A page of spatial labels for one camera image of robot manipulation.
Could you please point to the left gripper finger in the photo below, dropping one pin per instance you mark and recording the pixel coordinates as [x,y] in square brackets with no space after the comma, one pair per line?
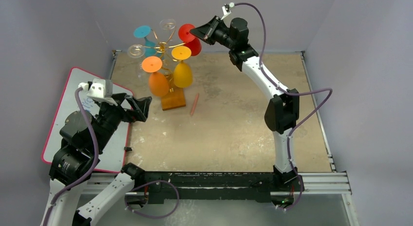
[140,108]
[120,97]

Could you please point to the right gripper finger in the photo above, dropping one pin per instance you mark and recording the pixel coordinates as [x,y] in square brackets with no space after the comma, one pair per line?
[213,26]
[204,34]

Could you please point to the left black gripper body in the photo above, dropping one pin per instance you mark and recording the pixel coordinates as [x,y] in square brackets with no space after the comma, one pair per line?
[111,116]

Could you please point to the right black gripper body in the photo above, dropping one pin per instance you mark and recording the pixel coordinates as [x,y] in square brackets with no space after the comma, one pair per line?
[214,30]

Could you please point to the red plastic wine glass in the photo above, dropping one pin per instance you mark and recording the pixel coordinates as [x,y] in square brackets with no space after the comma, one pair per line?
[189,40]

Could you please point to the orange plastic wine glass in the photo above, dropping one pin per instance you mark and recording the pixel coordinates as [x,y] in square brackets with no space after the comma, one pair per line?
[157,82]

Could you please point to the clear wine glass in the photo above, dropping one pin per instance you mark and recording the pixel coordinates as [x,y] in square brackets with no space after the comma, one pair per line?
[168,24]
[137,52]

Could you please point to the yellow plastic wine glass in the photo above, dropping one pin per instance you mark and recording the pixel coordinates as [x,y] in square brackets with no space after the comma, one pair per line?
[182,74]

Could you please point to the blue plastic wine glass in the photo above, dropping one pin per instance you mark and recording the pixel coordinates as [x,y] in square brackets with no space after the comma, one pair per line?
[143,32]

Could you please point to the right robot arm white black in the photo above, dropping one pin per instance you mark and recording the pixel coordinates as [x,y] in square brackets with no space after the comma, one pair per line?
[283,107]

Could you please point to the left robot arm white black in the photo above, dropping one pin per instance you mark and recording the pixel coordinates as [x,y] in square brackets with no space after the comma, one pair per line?
[84,136]

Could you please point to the wooden rack base board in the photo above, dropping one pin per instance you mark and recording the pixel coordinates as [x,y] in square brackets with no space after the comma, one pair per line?
[174,99]

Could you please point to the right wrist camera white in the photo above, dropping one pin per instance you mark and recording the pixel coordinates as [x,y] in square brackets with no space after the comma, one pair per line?
[226,8]

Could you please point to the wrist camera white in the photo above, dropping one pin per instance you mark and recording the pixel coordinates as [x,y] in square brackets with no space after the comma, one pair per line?
[99,90]
[226,8]

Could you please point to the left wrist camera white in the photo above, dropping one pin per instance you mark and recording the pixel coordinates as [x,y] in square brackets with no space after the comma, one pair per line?
[99,90]

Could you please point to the gold wire wine glass rack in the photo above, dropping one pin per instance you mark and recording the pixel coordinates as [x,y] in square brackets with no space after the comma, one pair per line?
[165,49]

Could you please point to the whiteboard with pink frame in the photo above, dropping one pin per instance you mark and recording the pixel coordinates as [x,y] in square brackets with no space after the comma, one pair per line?
[113,157]

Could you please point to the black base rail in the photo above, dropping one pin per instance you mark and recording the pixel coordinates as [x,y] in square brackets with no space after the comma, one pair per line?
[261,187]

